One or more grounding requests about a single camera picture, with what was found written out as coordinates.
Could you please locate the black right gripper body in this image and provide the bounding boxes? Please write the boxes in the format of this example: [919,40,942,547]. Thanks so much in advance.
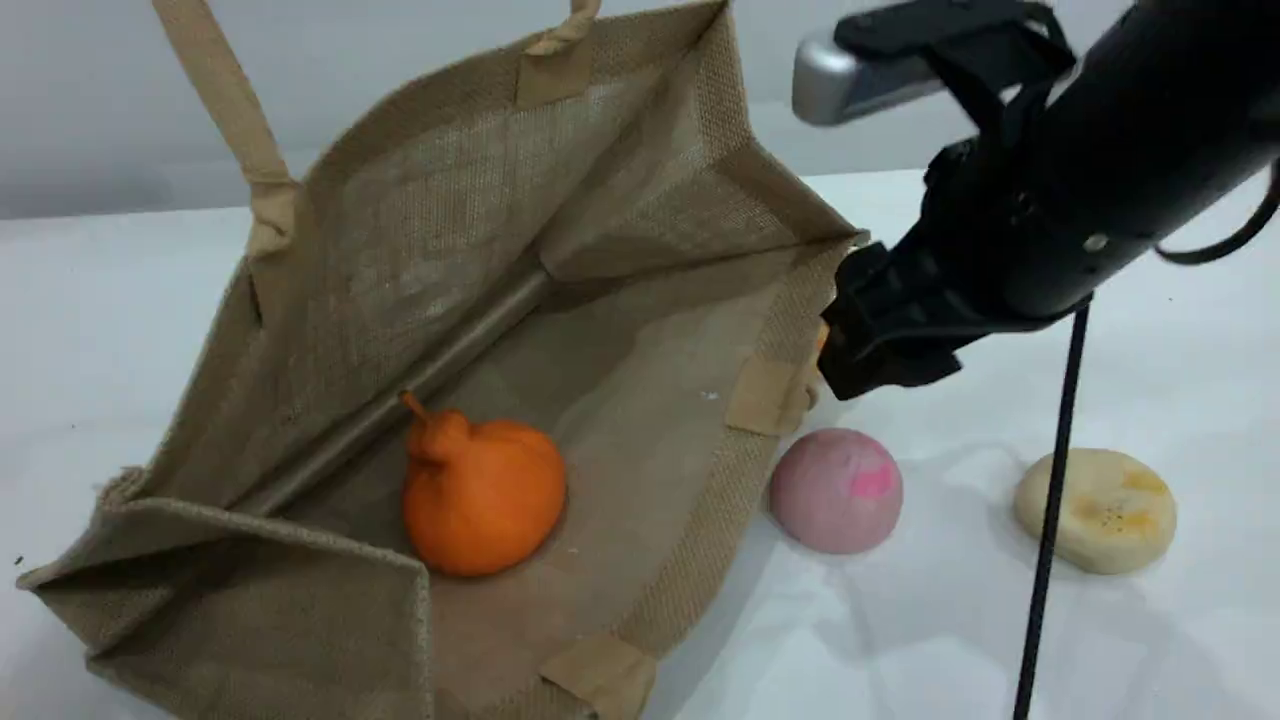
[900,138,1036,336]

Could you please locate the orange squishy toy fruit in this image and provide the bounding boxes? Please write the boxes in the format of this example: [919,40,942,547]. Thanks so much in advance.
[400,390,569,579]

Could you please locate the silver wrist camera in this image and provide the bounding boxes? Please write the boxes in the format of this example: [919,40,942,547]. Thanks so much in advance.
[792,28,946,127]

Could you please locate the black looped cable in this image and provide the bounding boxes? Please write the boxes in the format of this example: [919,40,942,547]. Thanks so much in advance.
[1155,160,1280,267]

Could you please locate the black straight cable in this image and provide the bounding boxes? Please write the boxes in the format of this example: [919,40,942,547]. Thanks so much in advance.
[1012,295,1093,720]

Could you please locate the brown jute tote bag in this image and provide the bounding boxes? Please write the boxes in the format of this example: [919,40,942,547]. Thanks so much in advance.
[15,0,869,720]

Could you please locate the cream round banana slice toy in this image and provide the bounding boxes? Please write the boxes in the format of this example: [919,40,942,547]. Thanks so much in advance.
[1013,448,1178,577]

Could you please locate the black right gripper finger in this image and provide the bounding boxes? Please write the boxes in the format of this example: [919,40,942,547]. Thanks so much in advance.
[833,240,936,319]
[817,298,966,403]

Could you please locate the pink peach toy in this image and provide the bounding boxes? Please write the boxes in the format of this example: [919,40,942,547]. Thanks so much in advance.
[768,428,904,556]

